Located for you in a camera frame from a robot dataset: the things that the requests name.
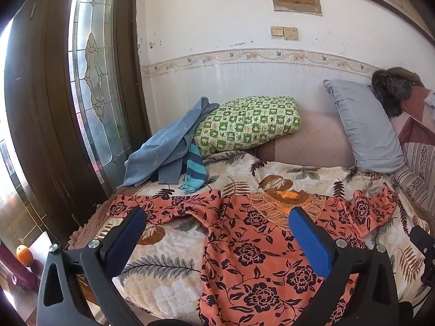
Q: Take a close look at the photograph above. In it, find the striped patterned quilt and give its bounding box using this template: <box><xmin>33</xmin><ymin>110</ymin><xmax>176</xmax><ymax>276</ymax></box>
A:
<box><xmin>389</xmin><ymin>86</ymin><xmax>435</xmax><ymax>218</ymax></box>

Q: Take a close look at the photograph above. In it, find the leaf print blanket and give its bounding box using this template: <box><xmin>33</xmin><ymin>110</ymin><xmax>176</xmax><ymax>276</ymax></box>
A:
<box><xmin>68</xmin><ymin>149</ymin><xmax>435</xmax><ymax>320</ymax></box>

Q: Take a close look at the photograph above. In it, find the pink bed cushion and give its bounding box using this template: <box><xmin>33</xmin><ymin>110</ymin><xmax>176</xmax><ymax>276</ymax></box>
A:
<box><xmin>255</xmin><ymin>109</ymin><xmax>357</xmax><ymax>168</ymax></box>

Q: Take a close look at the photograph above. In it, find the leaded glass door panel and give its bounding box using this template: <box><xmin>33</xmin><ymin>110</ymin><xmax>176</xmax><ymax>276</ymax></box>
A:
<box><xmin>68</xmin><ymin>0</ymin><xmax>133</xmax><ymax>167</ymax></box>

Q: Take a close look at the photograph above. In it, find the dark furry cloth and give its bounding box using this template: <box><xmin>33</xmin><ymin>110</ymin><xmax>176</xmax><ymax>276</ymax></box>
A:
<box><xmin>371</xmin><ymin>69</ymin><xmax>413</xmax><ymax>118</ymax></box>

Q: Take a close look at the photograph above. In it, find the blue-grey cloth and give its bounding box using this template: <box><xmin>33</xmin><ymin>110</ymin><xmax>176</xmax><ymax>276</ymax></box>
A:
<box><xmin>117</xmin><ymin>97</ymin><xmax>220</xmax><ymax>191</ymax></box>

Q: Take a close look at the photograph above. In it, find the orange fruit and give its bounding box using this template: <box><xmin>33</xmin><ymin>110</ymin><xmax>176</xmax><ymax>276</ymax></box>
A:
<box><xmin>16</xmin><ymin>244</ymin><xmax>33</xmax><ymax>267</ymax></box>

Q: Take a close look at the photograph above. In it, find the orange floral garment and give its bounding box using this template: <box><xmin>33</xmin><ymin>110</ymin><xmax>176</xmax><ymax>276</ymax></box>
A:
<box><xmin>108</xmin><ymin>183</ymin><xmax>399</xmax><ymax>326</ymax></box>

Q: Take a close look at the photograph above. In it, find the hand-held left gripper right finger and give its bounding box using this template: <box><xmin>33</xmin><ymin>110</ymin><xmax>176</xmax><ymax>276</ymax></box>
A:
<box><xmin>288</xmin><ymin>206</ymin><xmax>399</xmax><ymax>326</ymax></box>

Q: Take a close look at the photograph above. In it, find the brown scalloped bed cover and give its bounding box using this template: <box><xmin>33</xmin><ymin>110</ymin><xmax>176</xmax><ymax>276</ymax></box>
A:
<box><xmin>68</xmin><ymin>183</ymin><xmax>136</xmax><ymax>248</ymax></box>

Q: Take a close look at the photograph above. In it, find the olive cloth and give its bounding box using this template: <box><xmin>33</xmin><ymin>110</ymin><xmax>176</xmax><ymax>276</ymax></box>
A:
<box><xmin>389</xmin><ymin>67</ymin><xmax>425</xmax><ymax>87</ymax></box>

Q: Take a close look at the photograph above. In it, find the teal striped garment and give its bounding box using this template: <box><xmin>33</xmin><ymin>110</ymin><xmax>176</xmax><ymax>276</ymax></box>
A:
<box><xmin>182</xmin><ymin>143</ymin><xmax>209</xmax><ymax>192</ymax></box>

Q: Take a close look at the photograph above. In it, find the grey pillow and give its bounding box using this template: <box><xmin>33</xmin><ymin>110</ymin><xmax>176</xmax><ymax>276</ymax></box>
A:
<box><xmin>323</xmin><ymin>79</ymin><xmax>406</xmax><ymax>174</ymax></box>

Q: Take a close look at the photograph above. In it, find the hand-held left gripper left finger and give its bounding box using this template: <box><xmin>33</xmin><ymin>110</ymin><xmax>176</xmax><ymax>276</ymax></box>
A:
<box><xmin>37</xmin><ymin>206</ymin><xmax>147</xmax><ymax>326</ymax></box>

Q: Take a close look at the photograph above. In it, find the leaded glass side window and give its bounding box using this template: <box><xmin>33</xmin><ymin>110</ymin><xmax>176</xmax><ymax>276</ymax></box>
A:
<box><xmin>0</xmin><ymin>136</ymin><xmax>48</xmax><ymax>245</ymax></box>

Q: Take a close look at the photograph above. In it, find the green checked pillow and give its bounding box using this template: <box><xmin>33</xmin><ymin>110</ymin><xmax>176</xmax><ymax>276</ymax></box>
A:
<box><xmin>193</xmin><ymin>96</ymin><xmax>302</xmax><ymax>158</ymax></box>

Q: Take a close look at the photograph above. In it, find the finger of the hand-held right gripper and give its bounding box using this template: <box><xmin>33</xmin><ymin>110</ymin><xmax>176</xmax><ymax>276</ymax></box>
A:
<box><xmin>409</xmin><ymin>226</ymin><xmax>435</xmax><ymax>257</ymax></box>

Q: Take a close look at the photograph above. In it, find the brown wooden door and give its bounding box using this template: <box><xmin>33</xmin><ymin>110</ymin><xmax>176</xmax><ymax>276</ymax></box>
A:
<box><xmin>3</xmin><ymin>0</ymin><xmax>152</xmax><ymax>245</ymax></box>

